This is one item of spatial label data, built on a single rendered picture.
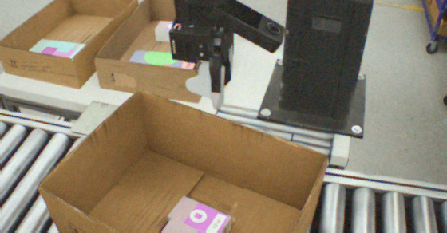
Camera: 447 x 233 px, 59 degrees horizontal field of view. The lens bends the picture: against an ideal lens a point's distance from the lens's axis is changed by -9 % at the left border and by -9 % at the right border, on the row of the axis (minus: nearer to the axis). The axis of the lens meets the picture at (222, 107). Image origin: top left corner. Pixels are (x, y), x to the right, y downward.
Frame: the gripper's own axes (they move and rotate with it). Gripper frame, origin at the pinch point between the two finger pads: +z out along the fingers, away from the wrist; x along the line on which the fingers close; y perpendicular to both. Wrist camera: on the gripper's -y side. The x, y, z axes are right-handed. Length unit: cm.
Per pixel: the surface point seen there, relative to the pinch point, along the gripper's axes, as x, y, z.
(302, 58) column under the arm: -24.5, -11.8, 10.3
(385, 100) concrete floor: -128, -60, 113
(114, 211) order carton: 15.1, 19.1, 21.5
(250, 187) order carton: 3.2, -5.4, 22.1
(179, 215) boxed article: 15.0, 5.1, 17.3
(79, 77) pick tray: -21, 45, 23
